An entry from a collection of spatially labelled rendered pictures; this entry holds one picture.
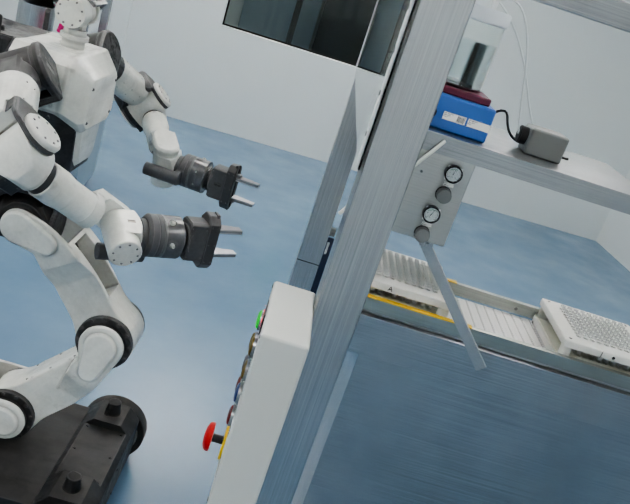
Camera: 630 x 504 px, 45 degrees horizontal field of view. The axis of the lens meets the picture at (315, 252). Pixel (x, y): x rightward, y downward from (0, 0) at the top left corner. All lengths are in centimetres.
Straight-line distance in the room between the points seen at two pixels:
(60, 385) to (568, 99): 583
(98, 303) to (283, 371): 109
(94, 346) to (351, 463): 70
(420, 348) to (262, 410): 90
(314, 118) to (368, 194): 584
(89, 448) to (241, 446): 130
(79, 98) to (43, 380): 75
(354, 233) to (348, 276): 6
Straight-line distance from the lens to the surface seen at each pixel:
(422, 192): 164
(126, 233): 151
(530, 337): 200
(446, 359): 182
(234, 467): 101
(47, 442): 230
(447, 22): 93
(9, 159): 141
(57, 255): 192
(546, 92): 714
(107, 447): 228
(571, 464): 209
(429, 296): 178
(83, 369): 200
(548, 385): 190
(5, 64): 161
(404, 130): 94
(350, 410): 193
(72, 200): 144
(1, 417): 215
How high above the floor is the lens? 157
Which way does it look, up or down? 20 degrees down
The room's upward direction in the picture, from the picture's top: 18 degrees clockwise
